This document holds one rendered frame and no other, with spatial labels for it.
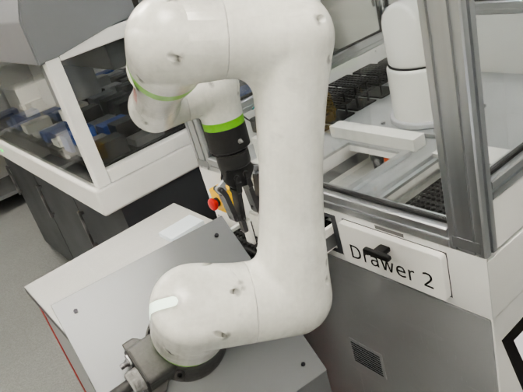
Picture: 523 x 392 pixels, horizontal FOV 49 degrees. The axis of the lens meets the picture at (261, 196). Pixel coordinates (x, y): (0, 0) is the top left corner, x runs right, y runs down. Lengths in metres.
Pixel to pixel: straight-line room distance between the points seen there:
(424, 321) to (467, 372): 0.14
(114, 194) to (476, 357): 1.33
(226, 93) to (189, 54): 0.45
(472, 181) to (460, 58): 0.22
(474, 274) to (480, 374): 0.27
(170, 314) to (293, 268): 0.19
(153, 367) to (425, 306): 0.62
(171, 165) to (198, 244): 1.05
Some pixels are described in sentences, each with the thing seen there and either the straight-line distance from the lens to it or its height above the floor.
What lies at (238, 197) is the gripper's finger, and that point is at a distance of 1.31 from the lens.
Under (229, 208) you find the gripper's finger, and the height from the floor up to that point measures 1.05.
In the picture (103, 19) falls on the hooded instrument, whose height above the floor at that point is 1.43.
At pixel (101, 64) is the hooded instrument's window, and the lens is 2.07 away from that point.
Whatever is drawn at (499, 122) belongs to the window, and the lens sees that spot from 1.12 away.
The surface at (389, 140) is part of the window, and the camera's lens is 1.18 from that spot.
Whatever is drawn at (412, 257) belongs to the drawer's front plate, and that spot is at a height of 0.91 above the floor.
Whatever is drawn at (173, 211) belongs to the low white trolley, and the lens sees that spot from 2.07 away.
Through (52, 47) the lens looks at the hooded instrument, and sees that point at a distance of 1.99.
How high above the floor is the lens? 1.62
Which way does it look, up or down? 26 degrees down
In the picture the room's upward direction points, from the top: 16 degrees counter-clockwise
